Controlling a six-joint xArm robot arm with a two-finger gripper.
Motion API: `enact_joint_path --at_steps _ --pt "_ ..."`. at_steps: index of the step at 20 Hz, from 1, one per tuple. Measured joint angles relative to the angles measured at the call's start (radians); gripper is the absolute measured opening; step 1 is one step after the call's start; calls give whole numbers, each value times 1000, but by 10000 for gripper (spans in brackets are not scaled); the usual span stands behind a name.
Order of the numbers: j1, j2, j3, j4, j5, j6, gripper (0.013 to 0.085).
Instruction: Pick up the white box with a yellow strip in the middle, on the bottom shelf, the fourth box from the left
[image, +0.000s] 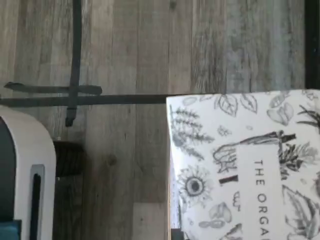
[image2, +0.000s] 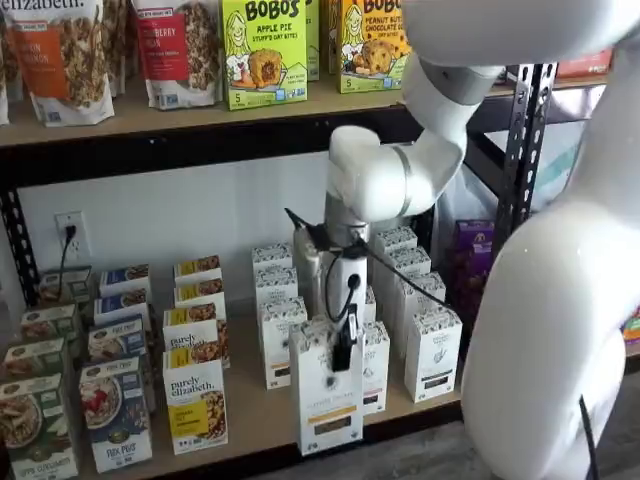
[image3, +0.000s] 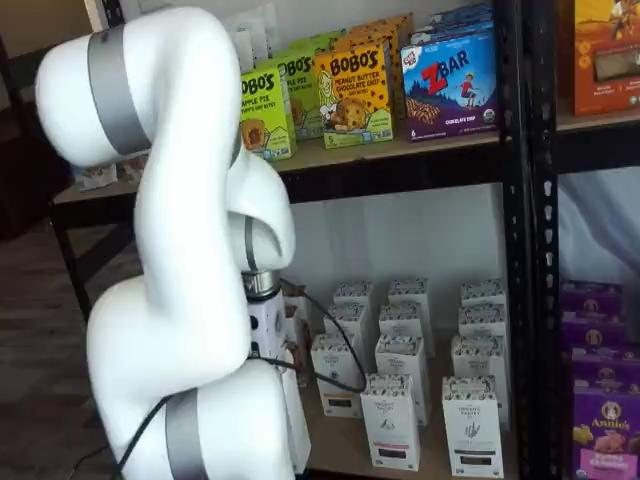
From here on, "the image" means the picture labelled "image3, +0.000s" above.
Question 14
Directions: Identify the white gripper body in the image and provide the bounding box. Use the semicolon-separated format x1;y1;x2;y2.
247;293;287;362

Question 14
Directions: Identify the white box yellow strip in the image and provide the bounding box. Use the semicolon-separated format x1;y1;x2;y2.
333;280;375;309
310;333;365;419
323;303;369;341
278;367;312;475

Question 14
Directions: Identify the white box pink strip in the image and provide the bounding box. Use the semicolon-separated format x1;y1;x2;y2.
374;333;431;426
388;278;431;307
359;373;422;471
378;302;434;341

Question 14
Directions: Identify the black metal shelf rack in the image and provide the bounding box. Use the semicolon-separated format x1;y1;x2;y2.
0;0;534;480
527;0;640;480

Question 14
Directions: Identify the green Bobo's apple pie box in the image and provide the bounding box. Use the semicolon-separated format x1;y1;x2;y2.
239;67;297;162
287;28;349;54
272;47;326;142

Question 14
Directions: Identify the white box dark strip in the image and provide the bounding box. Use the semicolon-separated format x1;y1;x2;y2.
451;334;511;431
458;304;509;339
441;375;503;478
460;279;507;309

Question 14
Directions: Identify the yellow Bobo's peanut butter box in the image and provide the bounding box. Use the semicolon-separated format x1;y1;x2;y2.
313;42;395;150
344;23;404;136
349;12;415;126

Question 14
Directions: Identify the blue purple Zbar box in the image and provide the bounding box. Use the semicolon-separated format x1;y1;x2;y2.
409;19;496;47
399;33;500;143
424;2;495;25

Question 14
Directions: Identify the purple Annie's snack box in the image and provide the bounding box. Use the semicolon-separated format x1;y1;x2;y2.
559;280;625;321
572;379;640;480
569;347;640;386
559;314;632;351

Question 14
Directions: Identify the orange snack box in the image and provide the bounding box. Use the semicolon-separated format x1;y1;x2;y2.
557;0;640;118

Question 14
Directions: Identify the blue label granola bag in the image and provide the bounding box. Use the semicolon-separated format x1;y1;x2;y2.
74;162;120;193

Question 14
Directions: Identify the white granola bag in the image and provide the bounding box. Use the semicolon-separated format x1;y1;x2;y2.
227;28;257;71
249;3;279;65

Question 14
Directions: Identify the dark brown furniture piece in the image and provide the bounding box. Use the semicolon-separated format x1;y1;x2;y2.
0;99;69;242

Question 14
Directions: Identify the white plastic sheet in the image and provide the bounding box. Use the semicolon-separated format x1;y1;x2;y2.
557;167;640;287

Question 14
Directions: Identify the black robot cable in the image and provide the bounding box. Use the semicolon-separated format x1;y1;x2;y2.
118;278;369;469

